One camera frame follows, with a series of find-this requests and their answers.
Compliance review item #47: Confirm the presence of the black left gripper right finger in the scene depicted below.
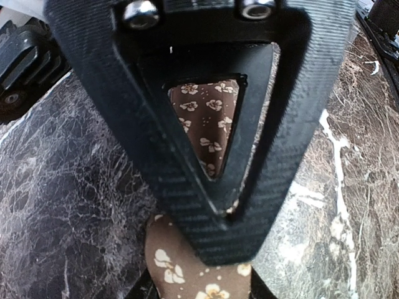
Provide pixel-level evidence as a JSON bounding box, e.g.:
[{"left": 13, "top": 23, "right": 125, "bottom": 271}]
[{"left": 249, "top": 269, "right": 277, "bottom": 299}]

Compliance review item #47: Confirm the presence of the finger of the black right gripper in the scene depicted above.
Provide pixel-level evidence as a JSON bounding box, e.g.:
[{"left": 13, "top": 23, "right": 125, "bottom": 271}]
[{"left": 44, "top": 1, "right": 355, "bottom": 266}]

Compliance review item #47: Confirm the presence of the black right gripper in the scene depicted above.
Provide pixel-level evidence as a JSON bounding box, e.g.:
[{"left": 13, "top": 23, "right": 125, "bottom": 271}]
[{"left": 1, "top": 18, "right": 71, "bottom": 121}]

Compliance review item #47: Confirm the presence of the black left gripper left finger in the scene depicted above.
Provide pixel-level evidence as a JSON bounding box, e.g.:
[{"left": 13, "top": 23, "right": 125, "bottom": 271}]
[{"left": 132, "top": 270, "right": 160, "bottom": 299}]

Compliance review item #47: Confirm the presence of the brown floral tie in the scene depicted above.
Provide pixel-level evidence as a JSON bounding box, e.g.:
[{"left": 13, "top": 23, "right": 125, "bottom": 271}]
[{"left": 145, "top": 79, "right": 252, "bottom": 298}]

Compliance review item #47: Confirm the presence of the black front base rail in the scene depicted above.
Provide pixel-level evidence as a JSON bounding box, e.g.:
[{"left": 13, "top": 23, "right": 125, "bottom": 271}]
[{"left": 356, "top": 0, "right": 398, "bottom": 102}]

